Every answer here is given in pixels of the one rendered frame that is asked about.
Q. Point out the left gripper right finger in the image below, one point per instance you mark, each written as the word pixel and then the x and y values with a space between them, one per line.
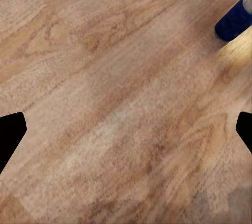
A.
pixel 244 128

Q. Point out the can of soda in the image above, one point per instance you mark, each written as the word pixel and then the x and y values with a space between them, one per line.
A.
pixel 235 22

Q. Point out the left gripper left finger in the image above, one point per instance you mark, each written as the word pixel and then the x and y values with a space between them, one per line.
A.
pixel 12 130

